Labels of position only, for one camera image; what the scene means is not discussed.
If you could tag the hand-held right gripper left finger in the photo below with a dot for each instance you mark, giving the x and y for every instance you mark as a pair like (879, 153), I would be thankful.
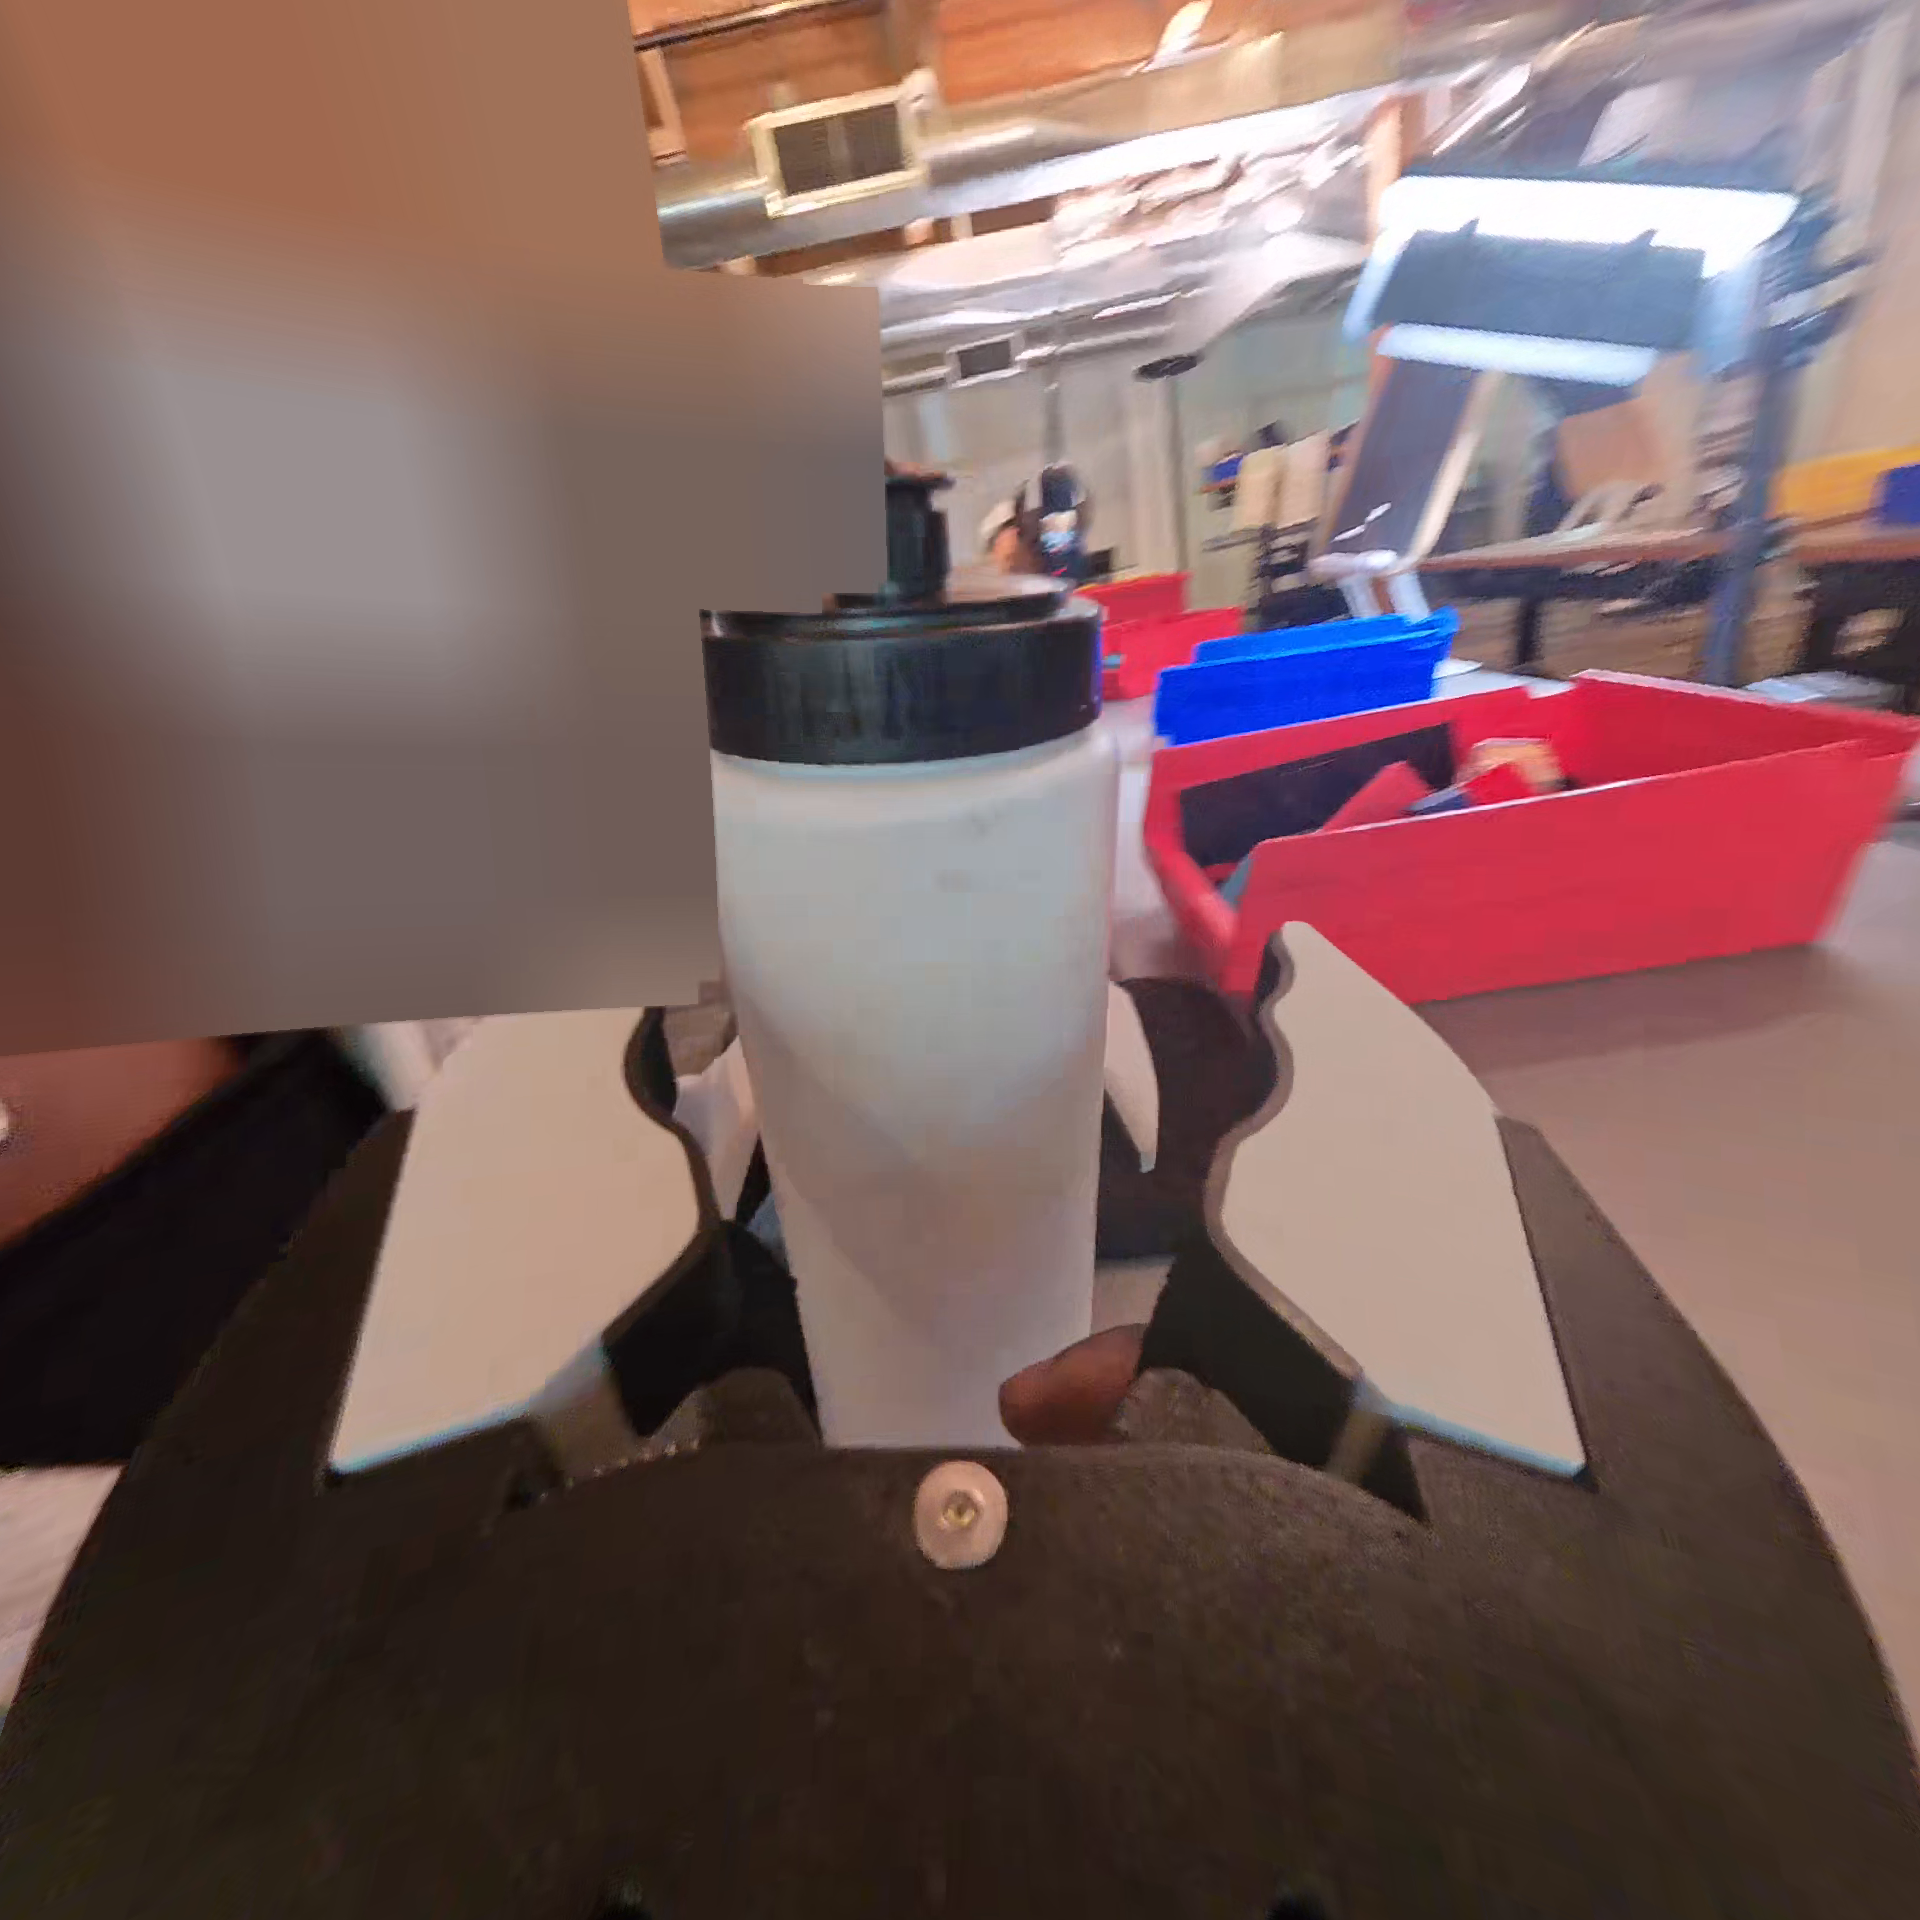
(511, 1231)

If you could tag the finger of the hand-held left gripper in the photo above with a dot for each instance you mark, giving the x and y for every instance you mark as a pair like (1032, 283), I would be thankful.
(727, 1125)
(1132, 1079)

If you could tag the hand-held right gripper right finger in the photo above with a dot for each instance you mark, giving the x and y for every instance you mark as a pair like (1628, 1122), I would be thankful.
(1396, 1231)

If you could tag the white plastic pipe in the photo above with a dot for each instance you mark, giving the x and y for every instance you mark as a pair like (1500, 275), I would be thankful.
(914, 975)

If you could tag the large red storage bin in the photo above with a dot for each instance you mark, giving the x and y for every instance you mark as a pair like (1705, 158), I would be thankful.
(1575, 901)

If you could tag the person's right hand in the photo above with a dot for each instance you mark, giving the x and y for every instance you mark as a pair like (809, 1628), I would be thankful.
(1072, 1388)

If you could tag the black flat pad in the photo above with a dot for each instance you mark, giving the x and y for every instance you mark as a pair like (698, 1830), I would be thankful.
(1289, 796)

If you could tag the red small box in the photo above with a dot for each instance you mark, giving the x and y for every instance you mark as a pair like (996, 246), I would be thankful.
(1381, 803)

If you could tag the blue storage bin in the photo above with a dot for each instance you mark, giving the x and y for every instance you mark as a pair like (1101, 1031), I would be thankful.
(1289, 692)
(1902, 494)

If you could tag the colourful small box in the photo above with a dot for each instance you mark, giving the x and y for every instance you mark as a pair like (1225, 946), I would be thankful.
(1500, 773)

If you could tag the black display board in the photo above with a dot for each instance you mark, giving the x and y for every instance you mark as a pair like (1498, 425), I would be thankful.
(1396, 452)

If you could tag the wooden workbench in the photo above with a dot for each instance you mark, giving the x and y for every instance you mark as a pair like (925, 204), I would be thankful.
(1652, 548)

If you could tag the ceiling air vent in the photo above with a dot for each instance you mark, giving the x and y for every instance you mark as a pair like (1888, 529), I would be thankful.
(839, 149)
(984, 358)

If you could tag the yellow storage bin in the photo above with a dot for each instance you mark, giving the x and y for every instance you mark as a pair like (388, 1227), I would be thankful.
(1823, 487)

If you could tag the overhead light panel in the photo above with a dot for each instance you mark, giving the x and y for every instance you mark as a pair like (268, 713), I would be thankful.
(1560, 284)

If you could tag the silver air duct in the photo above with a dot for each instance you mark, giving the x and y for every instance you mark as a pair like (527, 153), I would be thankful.
(1049, 182)

